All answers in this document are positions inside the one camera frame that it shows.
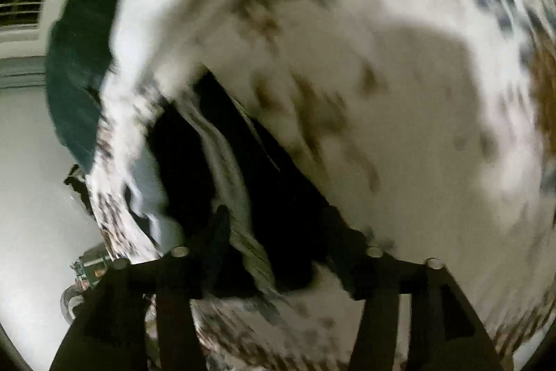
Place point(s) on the dark object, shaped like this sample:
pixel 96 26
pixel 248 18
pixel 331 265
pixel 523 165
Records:
pixel 78 184

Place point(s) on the black white patterned small garment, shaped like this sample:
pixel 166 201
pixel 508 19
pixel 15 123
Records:
pixel 282 197

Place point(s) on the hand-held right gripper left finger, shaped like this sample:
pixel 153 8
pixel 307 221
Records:
pixel 173 310

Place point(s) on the light blue cloth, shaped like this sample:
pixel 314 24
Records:
pixel 147 188

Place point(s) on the floral bedsheet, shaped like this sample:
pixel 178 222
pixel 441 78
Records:
pixel 412 93

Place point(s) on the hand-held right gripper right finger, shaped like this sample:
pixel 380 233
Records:
pixel 430 310

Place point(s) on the dark green cloth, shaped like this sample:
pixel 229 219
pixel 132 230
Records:
pixel 78 71

